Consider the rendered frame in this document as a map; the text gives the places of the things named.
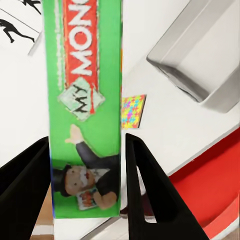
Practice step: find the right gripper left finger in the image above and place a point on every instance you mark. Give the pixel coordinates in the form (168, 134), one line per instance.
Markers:
(24, 183)

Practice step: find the jigsaw puzzle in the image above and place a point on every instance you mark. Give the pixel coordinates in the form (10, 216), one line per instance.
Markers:
(131, 111)

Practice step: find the board game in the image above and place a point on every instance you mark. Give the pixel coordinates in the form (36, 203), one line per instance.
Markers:
(83, 67)

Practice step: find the painting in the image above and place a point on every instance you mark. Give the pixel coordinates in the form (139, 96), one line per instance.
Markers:
(15, 34)
(36, 66)
(27, 11)

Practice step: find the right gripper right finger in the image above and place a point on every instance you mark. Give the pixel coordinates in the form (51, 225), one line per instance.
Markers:
(174, 220)

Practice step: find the toy box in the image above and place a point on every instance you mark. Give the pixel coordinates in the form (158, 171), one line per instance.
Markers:
(200, 53)

